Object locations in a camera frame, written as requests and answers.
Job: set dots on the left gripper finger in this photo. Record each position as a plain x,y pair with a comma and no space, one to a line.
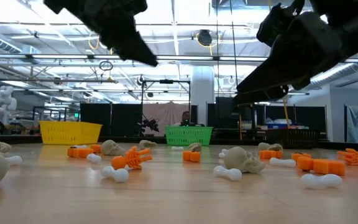
118,46
137,46

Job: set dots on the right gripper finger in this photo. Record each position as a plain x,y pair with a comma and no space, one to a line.
278,77
259,96

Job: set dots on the black background robot arm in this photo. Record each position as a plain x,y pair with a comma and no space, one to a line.
150,124

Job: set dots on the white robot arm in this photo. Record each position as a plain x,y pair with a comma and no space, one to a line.
4,102

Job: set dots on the blue box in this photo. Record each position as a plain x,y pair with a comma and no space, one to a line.
275,126

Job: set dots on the black cabinet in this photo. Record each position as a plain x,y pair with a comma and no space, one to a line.
225,112

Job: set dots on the black partition screen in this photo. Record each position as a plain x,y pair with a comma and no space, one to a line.
309,116
117,119

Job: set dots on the black plastic basket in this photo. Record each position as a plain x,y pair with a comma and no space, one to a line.
294,139

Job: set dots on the white building column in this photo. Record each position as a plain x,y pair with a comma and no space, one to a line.
203,93

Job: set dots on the pink curtain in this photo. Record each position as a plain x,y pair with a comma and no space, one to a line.
166,113

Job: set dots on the person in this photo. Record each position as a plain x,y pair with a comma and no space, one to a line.
186,117

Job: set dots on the green plastic basket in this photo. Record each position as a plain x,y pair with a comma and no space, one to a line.
188,136

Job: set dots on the yellow plastic basket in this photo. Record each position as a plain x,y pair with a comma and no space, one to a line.
70,133

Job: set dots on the black stand frame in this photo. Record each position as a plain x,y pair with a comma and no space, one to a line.
166,81

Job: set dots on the black table frame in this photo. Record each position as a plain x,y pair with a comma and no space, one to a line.
126,139

